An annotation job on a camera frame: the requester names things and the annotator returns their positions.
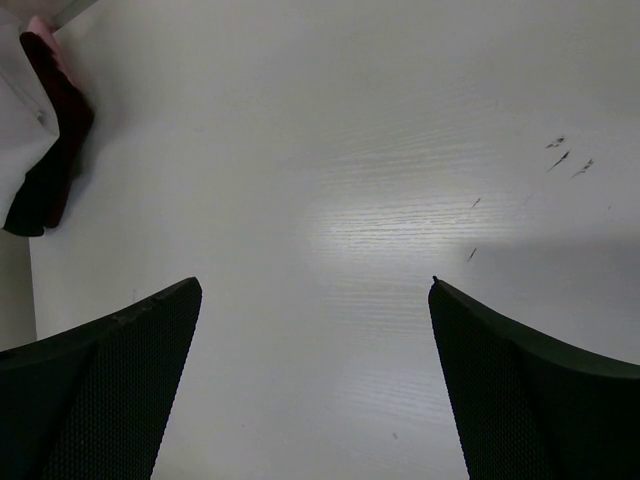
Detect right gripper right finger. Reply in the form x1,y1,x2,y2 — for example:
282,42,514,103
428,279,639,479

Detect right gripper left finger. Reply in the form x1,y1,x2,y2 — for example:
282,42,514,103
1,277,202,479

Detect folded black t-shirt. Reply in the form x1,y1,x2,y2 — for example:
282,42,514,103
3,148,67,237

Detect folded dark red t-shirt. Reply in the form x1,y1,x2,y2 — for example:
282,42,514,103
20,32,95,229

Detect aluminium table edge rail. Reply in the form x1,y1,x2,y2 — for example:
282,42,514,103
52,0,97,28

